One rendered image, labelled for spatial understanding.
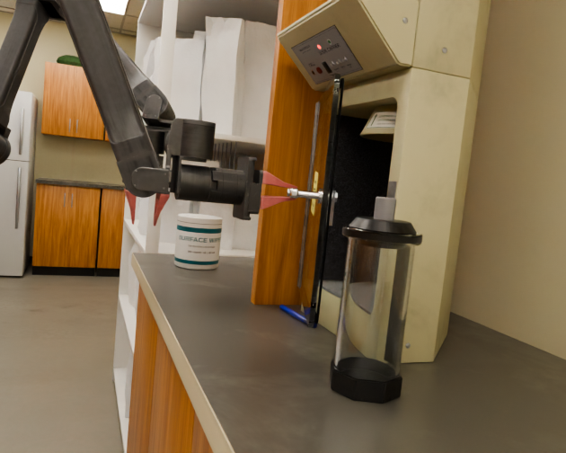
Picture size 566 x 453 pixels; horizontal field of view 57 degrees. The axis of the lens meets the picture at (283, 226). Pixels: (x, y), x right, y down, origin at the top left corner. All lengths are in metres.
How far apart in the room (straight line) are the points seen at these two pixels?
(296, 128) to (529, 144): 0.50
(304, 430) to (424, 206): 0.41
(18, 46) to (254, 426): 1.03
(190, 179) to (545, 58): 0.80
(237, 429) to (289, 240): 0.62
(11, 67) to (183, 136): 0.62
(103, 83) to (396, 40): 0.44
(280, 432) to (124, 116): 0.50
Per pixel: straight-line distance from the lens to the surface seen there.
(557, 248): 1.17
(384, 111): 0.96
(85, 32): 0.85
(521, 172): 1.25
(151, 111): 1.15
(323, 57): 1.00
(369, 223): 0.69
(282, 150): 1.14
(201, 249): 1.50
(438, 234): 0.89
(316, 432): 0.64
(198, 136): 0.82
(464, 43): 0.92
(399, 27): 0.85
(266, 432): 0.62
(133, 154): 0.81
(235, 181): 0.83
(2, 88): 1.33
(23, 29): 1.39
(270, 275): 1.16
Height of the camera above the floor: 1.22
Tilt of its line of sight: 5 degrees down
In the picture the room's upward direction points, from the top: 6 degrees clockwise
